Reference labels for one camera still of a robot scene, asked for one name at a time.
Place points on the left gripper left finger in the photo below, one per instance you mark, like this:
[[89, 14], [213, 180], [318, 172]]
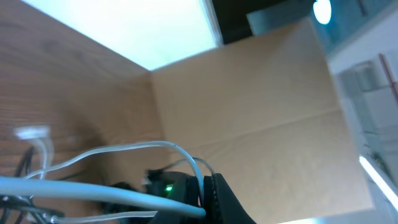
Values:
[[163, 217]]

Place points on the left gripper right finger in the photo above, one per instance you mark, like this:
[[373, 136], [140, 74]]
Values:
[[221, 204]]

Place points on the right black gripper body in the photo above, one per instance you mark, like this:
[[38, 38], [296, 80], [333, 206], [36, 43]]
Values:
[[166, 184]]

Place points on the cardboard box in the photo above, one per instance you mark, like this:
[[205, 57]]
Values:
[[263, 112]]

